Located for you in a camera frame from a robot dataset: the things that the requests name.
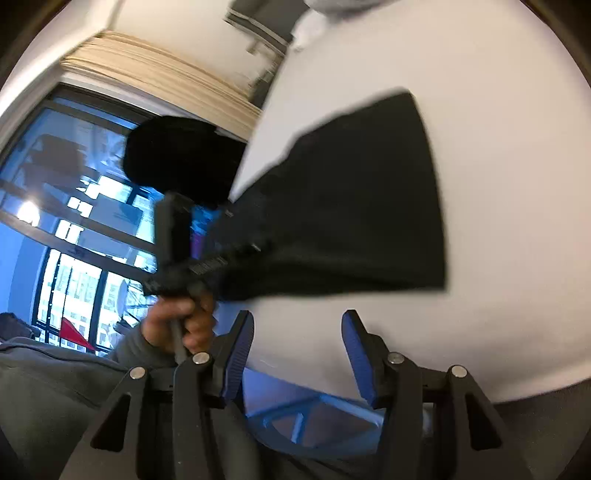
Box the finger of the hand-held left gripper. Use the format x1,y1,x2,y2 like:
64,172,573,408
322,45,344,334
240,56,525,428
190,205,226,261

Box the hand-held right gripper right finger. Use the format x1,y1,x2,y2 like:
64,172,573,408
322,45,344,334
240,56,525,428
341,309,532,480

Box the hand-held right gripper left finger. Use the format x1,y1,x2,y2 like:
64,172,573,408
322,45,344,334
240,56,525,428
60,310,259,480

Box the black denim pants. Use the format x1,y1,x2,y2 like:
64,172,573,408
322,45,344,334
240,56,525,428
203,92,448,303

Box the person's left forearm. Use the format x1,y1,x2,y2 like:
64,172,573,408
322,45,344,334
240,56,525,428
0,323,178,480

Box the person's left hand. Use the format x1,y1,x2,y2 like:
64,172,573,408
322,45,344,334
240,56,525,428
141,293,217,365

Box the large window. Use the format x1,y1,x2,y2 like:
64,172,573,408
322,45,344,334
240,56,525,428
0,85,218,358

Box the cream curtain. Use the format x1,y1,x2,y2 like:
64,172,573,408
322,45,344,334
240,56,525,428
60,30,264,141

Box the grey padded headboard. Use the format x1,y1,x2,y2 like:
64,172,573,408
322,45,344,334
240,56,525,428
225,0,305,100

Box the white pillow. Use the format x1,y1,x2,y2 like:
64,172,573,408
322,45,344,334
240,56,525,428
291,11,333,51

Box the bed with white sheet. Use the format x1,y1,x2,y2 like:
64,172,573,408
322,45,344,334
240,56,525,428
228,0,591,407

